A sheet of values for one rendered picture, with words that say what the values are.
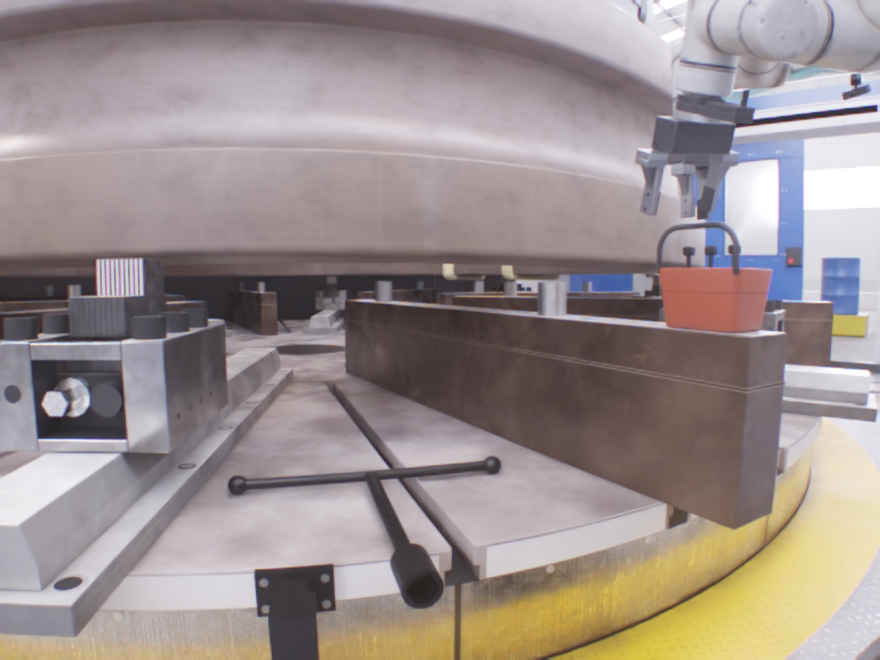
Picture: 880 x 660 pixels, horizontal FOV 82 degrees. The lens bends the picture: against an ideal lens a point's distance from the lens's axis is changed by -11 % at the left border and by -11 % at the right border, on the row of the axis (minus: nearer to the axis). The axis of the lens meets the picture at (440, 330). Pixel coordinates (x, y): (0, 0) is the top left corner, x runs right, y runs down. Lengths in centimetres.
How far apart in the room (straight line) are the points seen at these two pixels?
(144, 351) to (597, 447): 102
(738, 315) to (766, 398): 17
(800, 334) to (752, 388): 245
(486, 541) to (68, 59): 167
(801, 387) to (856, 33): 166
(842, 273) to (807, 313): 642
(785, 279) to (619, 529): 533
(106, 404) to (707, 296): 119
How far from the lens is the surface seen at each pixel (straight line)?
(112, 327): 126
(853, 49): 91
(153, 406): 114
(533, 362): 157
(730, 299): 115
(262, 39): 174
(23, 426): 127
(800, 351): 360
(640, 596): 143
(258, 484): 132
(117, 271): 137
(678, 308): 123
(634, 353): 130
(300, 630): 86
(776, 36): 82
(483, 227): 158
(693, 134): 95
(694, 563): 156
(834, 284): 1000
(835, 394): 237
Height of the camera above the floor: 78
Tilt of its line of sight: 5 degrees down
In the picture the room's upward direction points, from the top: straight up
